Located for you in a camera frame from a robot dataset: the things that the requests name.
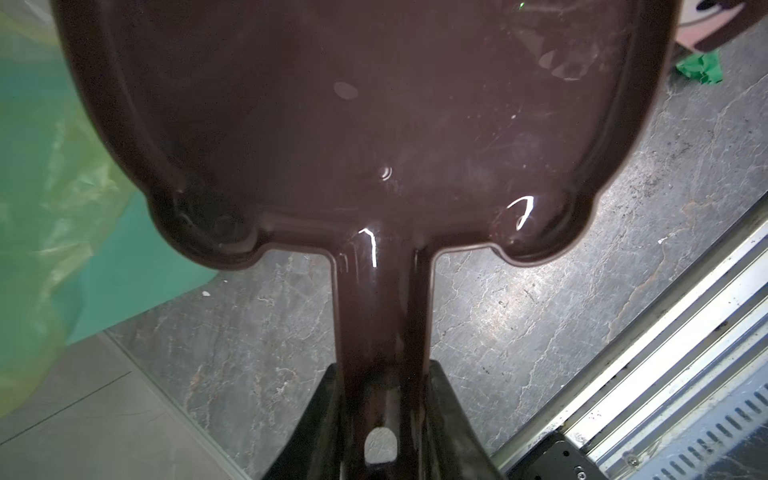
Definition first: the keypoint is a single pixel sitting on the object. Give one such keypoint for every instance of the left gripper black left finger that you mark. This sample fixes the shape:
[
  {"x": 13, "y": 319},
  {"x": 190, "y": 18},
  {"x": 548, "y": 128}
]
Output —
[{"x": 313, "y": 449}]

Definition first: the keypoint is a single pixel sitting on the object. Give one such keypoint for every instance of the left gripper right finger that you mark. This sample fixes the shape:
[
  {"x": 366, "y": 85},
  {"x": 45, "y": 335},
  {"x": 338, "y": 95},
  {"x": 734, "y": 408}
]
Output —
[{"x": 453, "y": 450}]

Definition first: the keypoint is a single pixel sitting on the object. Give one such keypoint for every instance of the dark brown dustpan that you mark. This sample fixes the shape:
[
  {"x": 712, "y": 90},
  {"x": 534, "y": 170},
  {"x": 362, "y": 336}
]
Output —
[{"x": 379, "y": 134}]

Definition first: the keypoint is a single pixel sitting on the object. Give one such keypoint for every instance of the brown cartoon face brush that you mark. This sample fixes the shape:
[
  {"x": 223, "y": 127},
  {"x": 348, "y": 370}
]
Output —
[{"x": 705, "y": 25}]

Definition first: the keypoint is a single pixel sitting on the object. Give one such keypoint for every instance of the green plastic trash bin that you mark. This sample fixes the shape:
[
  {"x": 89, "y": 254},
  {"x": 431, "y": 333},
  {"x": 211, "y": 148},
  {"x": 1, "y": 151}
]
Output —
[{"x": 133, "y": 271}]

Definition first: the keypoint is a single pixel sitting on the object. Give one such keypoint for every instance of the yellow-green bin liner bag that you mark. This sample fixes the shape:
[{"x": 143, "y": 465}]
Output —
[{"x": 61, "y": 196}]

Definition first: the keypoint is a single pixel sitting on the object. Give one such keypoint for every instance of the dark green paper scrap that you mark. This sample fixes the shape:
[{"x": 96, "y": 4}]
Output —
[{"x": 704, "y": 68}]

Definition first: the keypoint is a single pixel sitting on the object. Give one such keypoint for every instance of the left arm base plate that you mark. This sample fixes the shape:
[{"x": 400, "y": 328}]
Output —
[{"x": 555, "y": 458}]

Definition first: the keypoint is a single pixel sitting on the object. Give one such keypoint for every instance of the aluminium rail front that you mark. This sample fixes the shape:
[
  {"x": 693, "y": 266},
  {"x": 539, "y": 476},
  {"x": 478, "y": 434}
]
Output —
[{"x": 684, "y": 386}]

